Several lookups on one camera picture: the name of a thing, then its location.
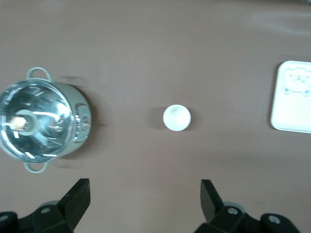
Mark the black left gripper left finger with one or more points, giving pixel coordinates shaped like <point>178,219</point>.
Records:
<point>70,206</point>

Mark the glass pot lid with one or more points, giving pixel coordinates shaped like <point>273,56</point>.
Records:
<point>36,121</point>

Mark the white IKEA cup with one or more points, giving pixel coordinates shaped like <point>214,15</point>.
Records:
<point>177,117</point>

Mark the grey-green electric cooking pot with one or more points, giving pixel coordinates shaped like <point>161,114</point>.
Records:
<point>80,116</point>

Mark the cream tray with bear print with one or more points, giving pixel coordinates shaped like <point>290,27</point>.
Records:
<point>291,111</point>

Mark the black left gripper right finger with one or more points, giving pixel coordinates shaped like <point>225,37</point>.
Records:
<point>213,208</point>

